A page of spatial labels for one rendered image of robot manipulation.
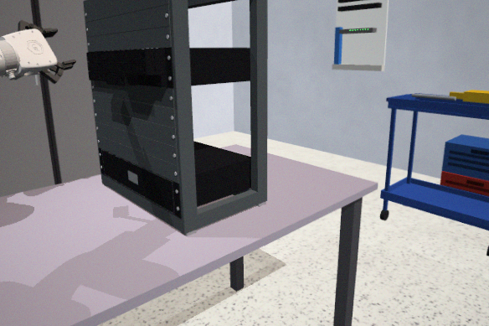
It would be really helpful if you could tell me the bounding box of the black server rack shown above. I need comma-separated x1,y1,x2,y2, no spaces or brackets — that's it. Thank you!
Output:
83,0,268,236

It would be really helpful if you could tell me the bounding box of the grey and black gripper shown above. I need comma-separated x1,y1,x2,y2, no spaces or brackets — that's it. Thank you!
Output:
0,20,76,84

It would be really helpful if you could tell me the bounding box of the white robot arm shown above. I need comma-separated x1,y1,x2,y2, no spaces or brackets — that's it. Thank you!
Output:
0,40,22,80

